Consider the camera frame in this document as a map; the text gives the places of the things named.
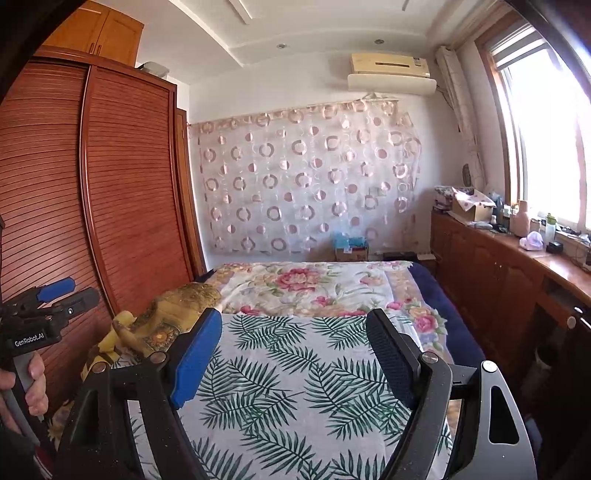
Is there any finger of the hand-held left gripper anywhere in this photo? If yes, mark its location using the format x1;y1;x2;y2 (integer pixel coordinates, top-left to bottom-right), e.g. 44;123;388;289
44;287;100;322
0;277;76;315

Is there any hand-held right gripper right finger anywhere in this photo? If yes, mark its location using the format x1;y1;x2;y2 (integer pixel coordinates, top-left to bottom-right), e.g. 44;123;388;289
366;308;539;480

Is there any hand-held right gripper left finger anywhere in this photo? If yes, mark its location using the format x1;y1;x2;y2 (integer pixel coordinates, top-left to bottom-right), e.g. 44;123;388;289
55;307;223;480

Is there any person's left hand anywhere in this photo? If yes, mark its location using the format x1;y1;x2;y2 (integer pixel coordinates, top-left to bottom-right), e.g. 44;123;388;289
0;352;49;435

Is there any yellow plush toy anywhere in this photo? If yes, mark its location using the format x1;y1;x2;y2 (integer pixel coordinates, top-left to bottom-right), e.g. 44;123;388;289
81;311;139;381

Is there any dark blue bedspread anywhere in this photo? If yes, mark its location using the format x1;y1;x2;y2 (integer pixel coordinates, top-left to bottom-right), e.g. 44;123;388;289
409;262;488;370

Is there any bed with palm-leaf sheet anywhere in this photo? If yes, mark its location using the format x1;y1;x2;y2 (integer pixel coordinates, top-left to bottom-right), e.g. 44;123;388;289
111;311;455;480

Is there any floral blanket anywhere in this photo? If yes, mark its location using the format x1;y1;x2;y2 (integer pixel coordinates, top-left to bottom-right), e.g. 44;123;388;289
203;261;448;361

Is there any wooden louvered wardrobe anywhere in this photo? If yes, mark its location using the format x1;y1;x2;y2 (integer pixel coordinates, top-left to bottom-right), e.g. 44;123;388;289
0;44;208;416

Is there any blue plastic bag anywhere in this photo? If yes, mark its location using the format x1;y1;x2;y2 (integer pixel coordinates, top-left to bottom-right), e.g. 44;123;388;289
333;232;366;250

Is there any wooden sideboard cabinet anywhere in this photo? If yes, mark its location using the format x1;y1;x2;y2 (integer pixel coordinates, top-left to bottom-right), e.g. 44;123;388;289
430;210;591;370

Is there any patterned storage box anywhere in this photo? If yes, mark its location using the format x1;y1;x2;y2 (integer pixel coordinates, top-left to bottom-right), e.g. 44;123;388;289
434;185;458;212

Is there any open cardboard box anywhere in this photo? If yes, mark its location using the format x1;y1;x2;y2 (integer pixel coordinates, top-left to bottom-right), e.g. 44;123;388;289
451;187;497;224

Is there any pink bottle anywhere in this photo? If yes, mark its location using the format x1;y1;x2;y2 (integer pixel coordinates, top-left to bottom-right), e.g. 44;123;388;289
512;199;532;236

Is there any circle-patterned sheer curtain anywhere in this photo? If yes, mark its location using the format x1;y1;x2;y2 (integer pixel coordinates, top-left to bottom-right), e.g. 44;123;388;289
188;99;423;257

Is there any white window curtain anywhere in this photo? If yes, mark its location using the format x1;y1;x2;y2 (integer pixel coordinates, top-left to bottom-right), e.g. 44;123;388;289
435;45;483;195

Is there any wooden overhead cabinet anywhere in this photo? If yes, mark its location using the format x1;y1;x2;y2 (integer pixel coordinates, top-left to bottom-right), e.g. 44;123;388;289
41;0;145;69

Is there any wooden-framed window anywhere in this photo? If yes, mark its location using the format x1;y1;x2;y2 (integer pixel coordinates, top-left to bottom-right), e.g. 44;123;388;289
475;11;591;232

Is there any beige air conditioner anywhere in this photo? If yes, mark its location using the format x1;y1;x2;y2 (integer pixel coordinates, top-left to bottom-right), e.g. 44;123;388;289
349;53;431;78

